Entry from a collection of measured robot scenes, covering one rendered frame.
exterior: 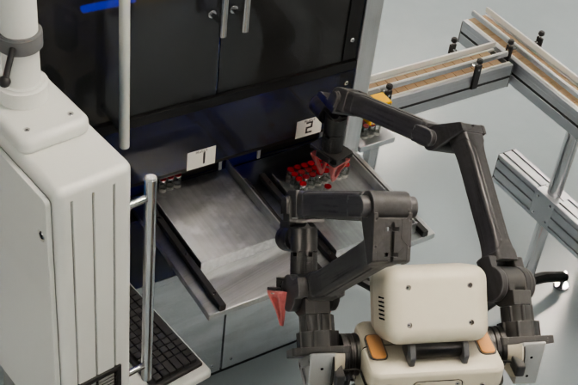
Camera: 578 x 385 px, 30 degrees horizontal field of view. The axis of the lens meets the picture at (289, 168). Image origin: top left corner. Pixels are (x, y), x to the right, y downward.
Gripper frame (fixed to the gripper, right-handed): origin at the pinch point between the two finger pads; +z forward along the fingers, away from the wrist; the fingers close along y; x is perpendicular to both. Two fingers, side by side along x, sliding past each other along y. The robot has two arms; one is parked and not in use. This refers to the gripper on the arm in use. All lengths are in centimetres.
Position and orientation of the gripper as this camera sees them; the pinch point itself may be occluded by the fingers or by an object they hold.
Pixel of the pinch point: (328, 174)
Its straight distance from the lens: 293.4
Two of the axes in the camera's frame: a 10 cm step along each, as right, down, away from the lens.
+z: -0.9, 7.9, 6.0
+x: -6.9, 3.9, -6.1
